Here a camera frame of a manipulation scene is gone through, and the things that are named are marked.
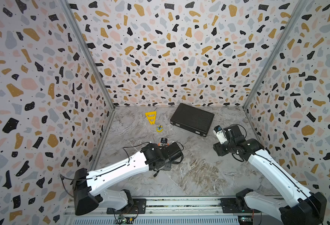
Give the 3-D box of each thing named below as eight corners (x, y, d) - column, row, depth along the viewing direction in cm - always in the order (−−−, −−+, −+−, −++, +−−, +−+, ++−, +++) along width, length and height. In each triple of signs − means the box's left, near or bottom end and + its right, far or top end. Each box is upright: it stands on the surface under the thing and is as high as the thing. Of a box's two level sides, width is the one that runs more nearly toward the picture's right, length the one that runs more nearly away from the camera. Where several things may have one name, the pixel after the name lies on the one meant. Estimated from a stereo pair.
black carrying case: (169, 123, 112) (168, 119, 108) (180, 106, 125) (180, 102, 120) (204, 137, 104) (206, 133, 99) (212, 118, 117) (214, 113, 112)
